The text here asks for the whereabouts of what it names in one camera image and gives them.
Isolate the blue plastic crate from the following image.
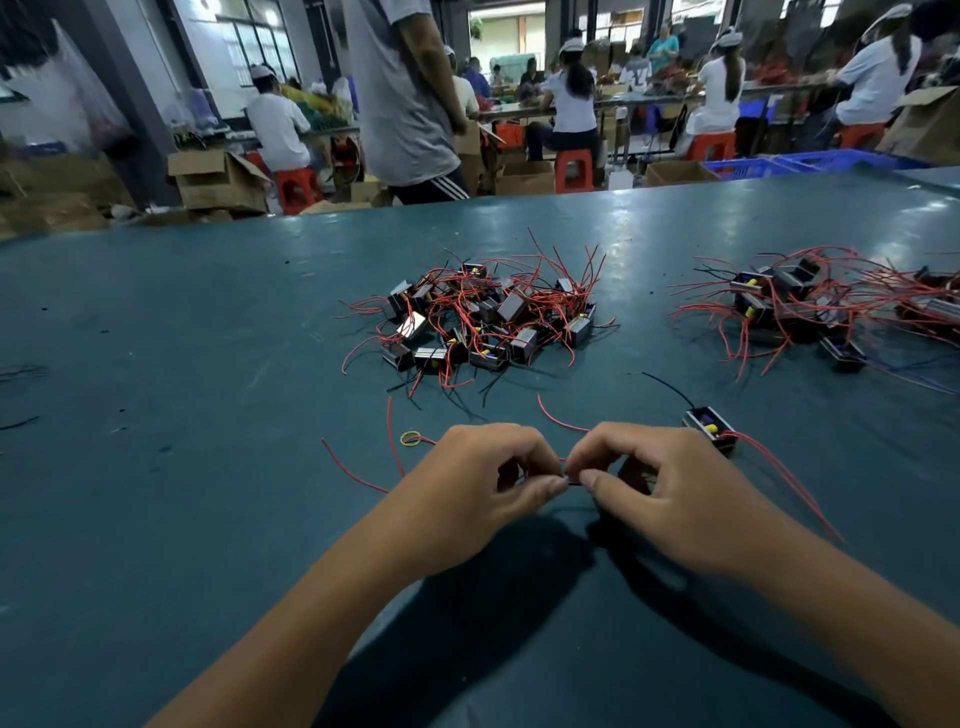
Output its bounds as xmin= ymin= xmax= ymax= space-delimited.
xmin=775 ymin=148 xmax=929 ymax=173
xmin=702 ymin=157 xmax=801 ymax=180

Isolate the shallow cardboard box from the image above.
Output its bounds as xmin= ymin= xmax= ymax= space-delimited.
xmin=643 ymin=160 xmax=719 ymax=186

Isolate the person's right hand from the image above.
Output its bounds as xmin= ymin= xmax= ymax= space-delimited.
xmin=567 ymin=421 xmax=782 ymax=579

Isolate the central pile of wired modules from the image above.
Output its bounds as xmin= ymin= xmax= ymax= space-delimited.
xmin=342 ymin=240 xmax=620 ymax=404

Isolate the open cardboard box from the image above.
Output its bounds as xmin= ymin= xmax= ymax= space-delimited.
xmin=168 ymin=148 xmax=272 ymax=213

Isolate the low cardboard box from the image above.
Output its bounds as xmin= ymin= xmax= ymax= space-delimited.
xmin=495 ymin=159 xmax=557 ymax=198

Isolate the person's left forearm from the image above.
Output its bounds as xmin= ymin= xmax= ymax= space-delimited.
xmin=150 ymin=540 xmax=452 ymax=728

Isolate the large closed cardboard box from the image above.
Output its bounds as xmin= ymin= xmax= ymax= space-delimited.
xmin=454 ymin=120 xmax=486 ymax=197

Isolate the person's right forearm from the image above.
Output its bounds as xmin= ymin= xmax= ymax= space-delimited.
xmin=738 ymin=517 xmax=960 ymax=728

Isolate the person's left hand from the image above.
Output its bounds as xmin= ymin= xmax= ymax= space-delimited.
xmin=382 ymin=423 xmax=572 ymax=579

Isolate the loose black wire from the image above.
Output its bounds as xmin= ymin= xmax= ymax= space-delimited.
xmin=0 ymin=361 xmax=47 ymax=434

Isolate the tilted cardboard box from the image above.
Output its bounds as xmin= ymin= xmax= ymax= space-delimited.
xmin=880 ymin=85 xmax=960 ymax=164

